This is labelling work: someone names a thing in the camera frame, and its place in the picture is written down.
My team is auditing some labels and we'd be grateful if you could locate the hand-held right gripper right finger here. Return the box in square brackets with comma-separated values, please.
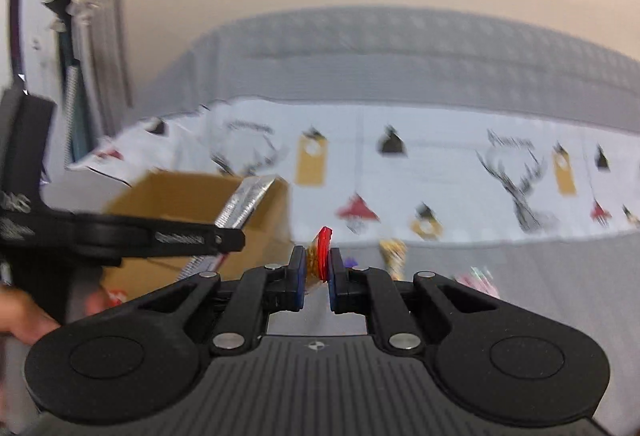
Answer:
[327, 248, 501, 352]

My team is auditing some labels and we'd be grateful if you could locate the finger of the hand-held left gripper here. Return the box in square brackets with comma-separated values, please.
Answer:
[75, 213, 247, 263]

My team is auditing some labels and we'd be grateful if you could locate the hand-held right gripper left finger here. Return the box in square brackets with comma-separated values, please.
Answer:
[125, 246, 307, 357]

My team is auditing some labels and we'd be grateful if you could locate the red and yellow snack packet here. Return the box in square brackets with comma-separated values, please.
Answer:
[305, 226, 334, 297]

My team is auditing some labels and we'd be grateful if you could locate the brown cardboard box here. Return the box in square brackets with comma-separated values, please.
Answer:
[99, 170, 294, 307]

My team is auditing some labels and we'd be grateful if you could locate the silver foil snack packet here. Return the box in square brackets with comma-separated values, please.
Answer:
[181, 175, 277, 277]

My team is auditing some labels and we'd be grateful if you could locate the person's left hand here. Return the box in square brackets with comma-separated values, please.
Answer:
[0, 287, 62, 347]

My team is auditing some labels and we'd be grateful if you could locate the yellow patterned snack packet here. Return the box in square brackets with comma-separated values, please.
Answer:
[378, 239, 407, 281]

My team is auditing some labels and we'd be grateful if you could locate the pink snack packet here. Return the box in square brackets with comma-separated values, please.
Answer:
[456, 265, 501, 299]

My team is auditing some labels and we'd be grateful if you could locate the white printed blanket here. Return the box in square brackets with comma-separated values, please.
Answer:
[65, 96, 640, 247]

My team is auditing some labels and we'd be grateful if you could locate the black clamp knob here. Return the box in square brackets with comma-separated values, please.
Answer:
[41, 0, 72, 32]

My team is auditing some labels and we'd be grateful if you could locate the ribbed silver hose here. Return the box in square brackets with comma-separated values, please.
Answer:
[63, 63, 82, 144]

